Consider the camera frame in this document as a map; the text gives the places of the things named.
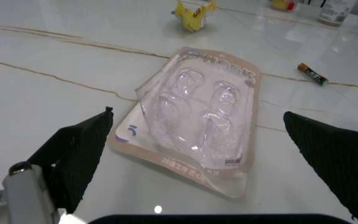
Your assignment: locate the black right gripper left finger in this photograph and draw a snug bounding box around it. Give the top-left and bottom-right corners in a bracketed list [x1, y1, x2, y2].
[1, 106, 115, 224]

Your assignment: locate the yellow and red toy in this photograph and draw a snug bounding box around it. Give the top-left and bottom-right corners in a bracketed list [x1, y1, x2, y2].
[270, 0, 297, 11]

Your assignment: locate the clear plastic bottle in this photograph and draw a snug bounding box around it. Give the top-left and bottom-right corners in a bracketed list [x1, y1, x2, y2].
[317, 0, 353, 25]

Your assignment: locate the small green battery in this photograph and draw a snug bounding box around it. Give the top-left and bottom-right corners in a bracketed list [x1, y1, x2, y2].
[296, 63, 329, 86]

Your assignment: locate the clear plastic blister pack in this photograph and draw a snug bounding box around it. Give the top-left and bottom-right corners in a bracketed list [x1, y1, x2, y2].
[107, 46, 262, 199]

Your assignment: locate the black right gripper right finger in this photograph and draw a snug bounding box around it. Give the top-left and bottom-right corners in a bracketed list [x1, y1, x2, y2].
[282, 111, 358, 224]

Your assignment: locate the crumpled yellow snack wrapper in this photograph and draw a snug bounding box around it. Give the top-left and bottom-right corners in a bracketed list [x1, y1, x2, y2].
[171, 0, 219, 32]

